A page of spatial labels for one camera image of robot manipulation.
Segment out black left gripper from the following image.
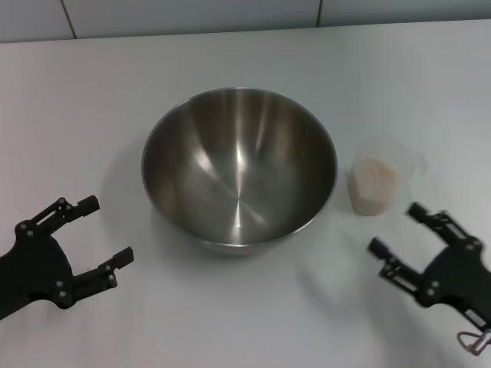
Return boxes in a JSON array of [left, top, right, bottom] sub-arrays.
[[0, 194, 136, 320]]

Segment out white rice grains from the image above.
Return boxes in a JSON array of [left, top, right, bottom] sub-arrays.
[[351, 156, 397, 215]]

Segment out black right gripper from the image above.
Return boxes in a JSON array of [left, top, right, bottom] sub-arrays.
[[367, 202, 491, 331]]

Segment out stainless steel mixing bowl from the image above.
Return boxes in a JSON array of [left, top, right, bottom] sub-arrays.
[[140, 87, 338, 258]]

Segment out clear plastic measuring cup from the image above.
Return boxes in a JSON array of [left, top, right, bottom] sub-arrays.
[[347, 136, 429, 217]]

